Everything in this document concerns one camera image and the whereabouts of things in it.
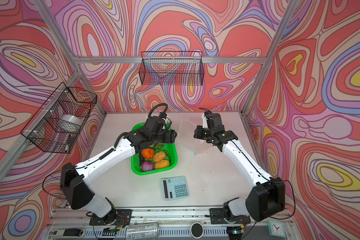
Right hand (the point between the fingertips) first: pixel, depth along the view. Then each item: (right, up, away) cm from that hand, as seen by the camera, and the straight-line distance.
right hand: (195, 134), depth 81 cm
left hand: (-12, +1, -3) cm, 13 cm away
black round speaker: (-1, -42, -16) cm, 45 cm away
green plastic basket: (-34, -20, +3) cm, 39 cm away
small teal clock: (+36, -44, -12) cm, 58 cm away
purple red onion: (-28, -19, +3) cm, 33 cm away
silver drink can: (-25, -42, -16) cm, 52 cm away
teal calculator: (-12, -30, 0) cm, 32 cm away
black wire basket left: (-71, +5, -8) cm, 71 cm away
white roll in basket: (-61, +6, -11) cm, 63 cm away
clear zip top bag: (-5, +1, +1) cm, 5 cm away
